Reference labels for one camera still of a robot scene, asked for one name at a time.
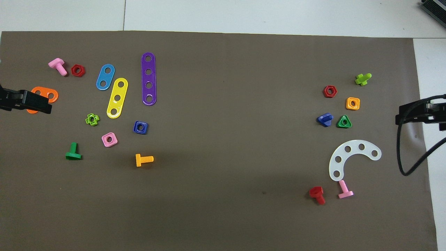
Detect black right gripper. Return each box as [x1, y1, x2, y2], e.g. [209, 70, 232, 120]
[395, 95, 446, 131]

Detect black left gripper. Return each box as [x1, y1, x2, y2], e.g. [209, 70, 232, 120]
[0, 85, 53, 114]

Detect blue plastic screw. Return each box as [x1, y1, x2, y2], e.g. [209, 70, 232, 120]
[316, 113, 334, 128]

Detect pink plastic screw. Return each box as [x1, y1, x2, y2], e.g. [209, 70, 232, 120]
[338, 180, 354, 199]
[48, 58, 68, 77]

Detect green plastic screw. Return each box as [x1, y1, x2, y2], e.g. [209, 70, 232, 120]
[66, 142, 82, 161]

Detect pink square plastic nut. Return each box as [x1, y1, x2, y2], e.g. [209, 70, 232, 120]
[101, 132, 118, 147]

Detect red plastic screw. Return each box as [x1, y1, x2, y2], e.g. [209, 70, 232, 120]
[309, 186, 326, 205]

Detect orange plastic screw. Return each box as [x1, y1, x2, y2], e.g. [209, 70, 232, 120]
[135, 153, 154, 167]

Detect orange heart-shaped plate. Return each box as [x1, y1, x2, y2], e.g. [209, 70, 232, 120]
[27, 86, 59, 114]

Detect white curved five-hole plate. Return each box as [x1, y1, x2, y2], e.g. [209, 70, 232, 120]
[329, 140, 382, 182]

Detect blue two-hole plate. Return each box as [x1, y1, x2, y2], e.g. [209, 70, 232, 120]
[96, 64, 115, 91]

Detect yellow three-hole plate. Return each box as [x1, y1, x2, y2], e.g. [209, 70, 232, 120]
[106, 77, 129, 119]

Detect dark ribbed electronics box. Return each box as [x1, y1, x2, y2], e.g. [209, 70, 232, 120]
[419, 0, 446, 18]

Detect purple four-hole plate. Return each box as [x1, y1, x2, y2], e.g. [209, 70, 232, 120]
[141, 52, 157, 106]

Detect brown table mat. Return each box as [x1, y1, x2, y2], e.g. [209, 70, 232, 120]
[0, 31, 438, 251]

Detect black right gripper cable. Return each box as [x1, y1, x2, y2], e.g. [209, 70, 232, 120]
[397, 93, 446, 176]

